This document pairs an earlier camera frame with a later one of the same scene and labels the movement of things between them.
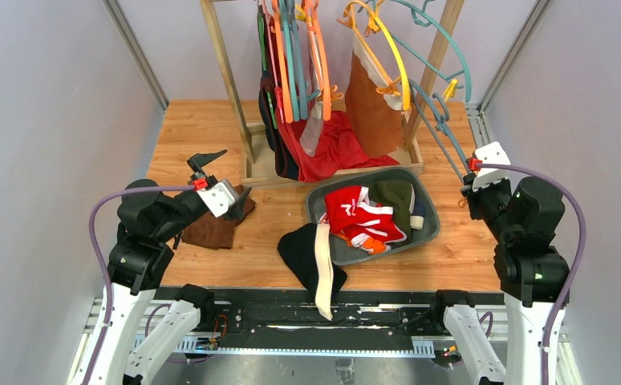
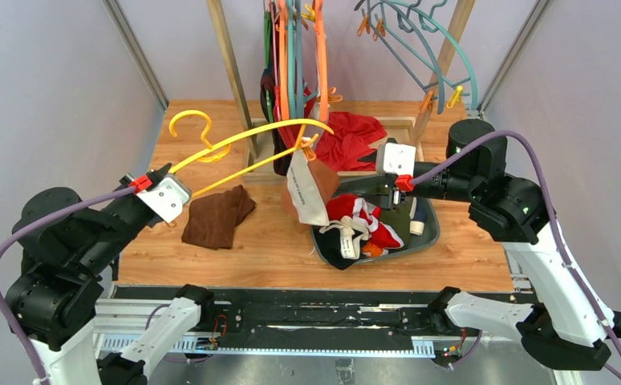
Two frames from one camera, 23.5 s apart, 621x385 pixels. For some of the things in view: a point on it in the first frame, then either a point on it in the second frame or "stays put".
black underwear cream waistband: x=306 y=251 -> x=341 y=241
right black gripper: x=469 y=190 -> x=374 y=157
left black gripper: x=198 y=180 -> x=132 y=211
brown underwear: x=373 y=120 -> x=312 y=186
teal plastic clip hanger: x=436 y=104 -> x=437 y=23
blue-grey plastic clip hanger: x=438 y=109 -> x=411 y=18
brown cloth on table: x=216 y=232 stays put
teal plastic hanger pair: x=298 y=94 stays put
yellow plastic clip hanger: x=407 y=105 -> x=223 y=147
